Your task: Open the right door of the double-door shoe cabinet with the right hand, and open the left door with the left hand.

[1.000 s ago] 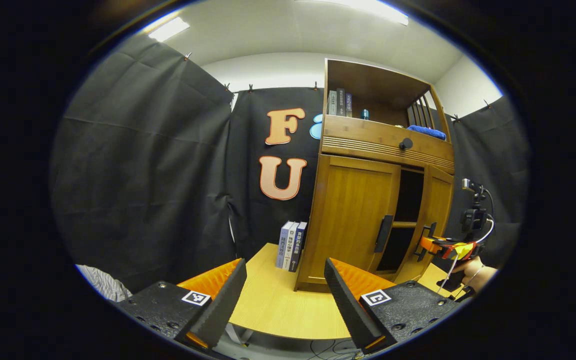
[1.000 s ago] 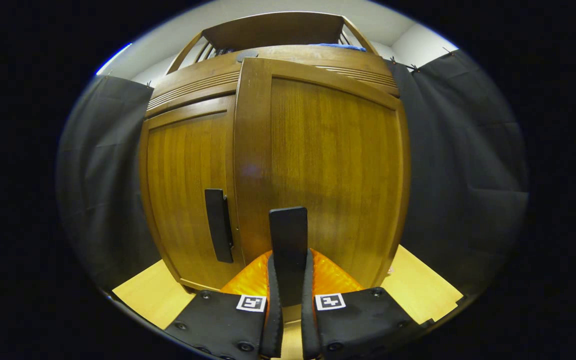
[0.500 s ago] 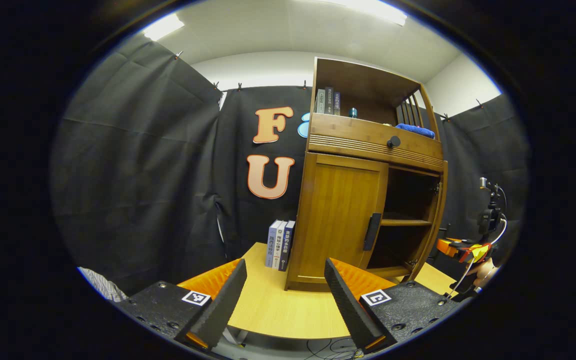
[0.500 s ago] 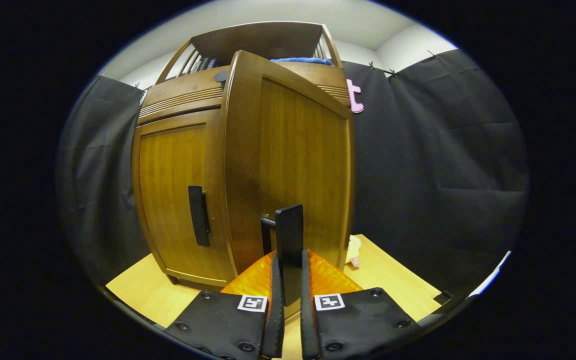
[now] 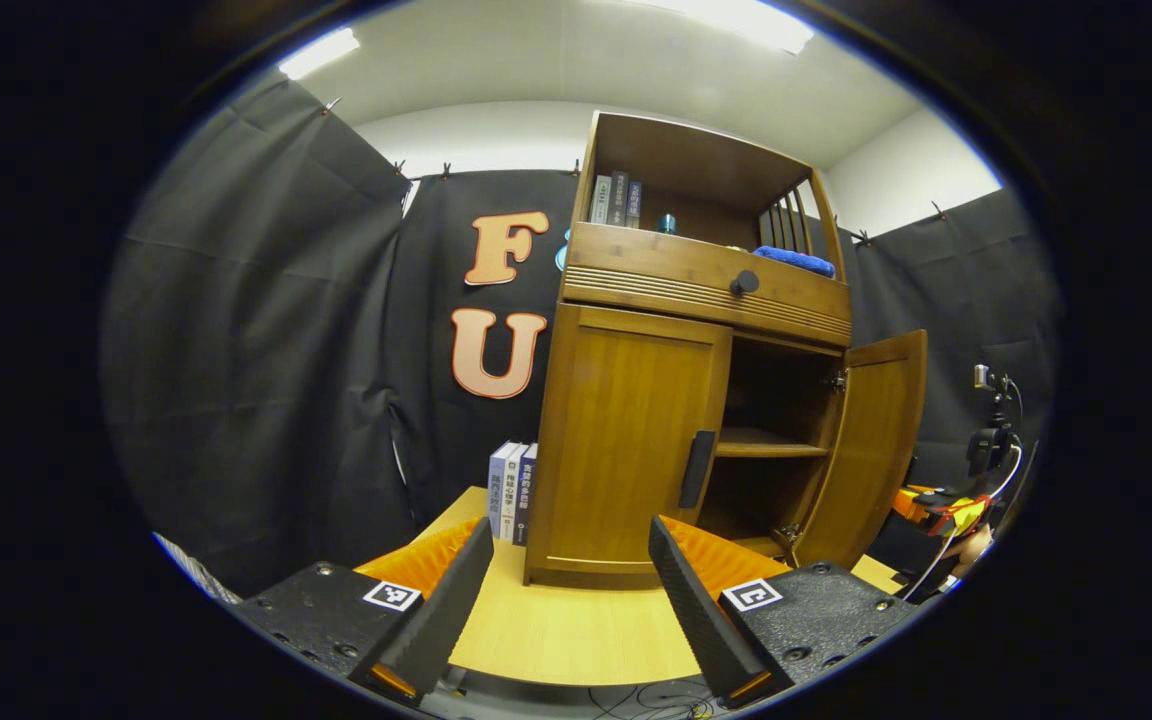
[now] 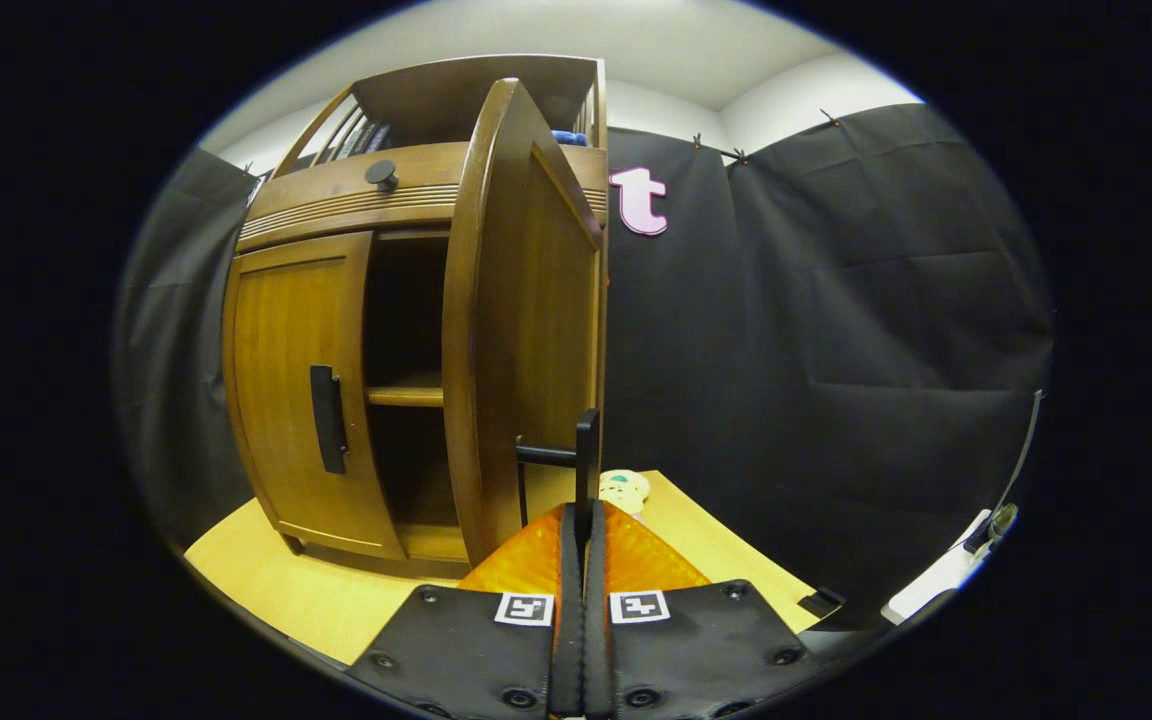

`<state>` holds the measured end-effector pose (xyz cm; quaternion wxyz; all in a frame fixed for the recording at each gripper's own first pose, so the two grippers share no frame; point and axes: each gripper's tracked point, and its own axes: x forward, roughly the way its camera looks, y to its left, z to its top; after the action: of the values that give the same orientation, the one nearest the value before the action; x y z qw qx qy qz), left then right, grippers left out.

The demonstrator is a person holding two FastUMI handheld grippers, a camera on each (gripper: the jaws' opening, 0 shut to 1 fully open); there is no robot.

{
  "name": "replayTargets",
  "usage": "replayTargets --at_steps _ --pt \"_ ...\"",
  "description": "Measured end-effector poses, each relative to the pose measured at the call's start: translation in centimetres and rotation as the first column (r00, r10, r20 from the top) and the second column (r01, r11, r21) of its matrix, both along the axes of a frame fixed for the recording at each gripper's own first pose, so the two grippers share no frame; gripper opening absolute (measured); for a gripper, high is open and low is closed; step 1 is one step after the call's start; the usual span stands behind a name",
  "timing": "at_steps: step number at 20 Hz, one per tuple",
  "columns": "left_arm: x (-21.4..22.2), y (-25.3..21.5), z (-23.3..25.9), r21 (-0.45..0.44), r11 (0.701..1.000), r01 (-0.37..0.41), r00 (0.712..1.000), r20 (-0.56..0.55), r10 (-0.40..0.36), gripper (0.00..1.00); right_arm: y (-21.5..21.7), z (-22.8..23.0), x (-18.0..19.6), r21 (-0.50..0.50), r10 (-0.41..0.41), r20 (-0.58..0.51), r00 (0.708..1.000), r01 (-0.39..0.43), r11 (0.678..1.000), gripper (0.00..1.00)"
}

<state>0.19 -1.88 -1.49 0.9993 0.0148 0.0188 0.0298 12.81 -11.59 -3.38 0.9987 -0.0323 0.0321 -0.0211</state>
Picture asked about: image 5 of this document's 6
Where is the wooden cabinet door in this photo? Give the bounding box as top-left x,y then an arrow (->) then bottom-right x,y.
526,303 -> 734,586
794,330 -> 929,571

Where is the wooden cabinet drawer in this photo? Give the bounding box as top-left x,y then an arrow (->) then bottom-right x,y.
562,221 -> 853,349

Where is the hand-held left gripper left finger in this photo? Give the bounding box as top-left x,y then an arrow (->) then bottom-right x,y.
236,515 -> 495,706

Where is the pale standing book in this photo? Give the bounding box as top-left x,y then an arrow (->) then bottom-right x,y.
502,443 -> 531,544

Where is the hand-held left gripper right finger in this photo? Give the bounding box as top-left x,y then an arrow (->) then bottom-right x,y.
648,515 -> 922,711

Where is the dark blue standing book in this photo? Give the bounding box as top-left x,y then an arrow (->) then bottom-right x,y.
514,443 -> 539,547

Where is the blue folded towel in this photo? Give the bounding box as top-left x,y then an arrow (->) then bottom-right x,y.
753,246 -> 837,279

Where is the tangle of black cables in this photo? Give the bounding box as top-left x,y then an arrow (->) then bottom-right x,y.
586,680 -> 727,720

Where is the black left door handle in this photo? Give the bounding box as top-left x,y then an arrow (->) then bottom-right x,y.
679,430 -> 718,509

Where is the ceiling light panel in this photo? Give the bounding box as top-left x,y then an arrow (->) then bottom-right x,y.
278,27 -> 361,81

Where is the wooden double-door shoe cabinet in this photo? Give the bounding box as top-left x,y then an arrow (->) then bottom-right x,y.
524,110 -> 929,591

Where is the black backdrop cloth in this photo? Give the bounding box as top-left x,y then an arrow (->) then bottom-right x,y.
101,75 -> 1062,601

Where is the inner wooden cabinet shelf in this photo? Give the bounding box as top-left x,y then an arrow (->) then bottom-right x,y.
716,428 -> 830,459

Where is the white standing book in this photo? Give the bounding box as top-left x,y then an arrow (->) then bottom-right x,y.
488,441 -> 522,541

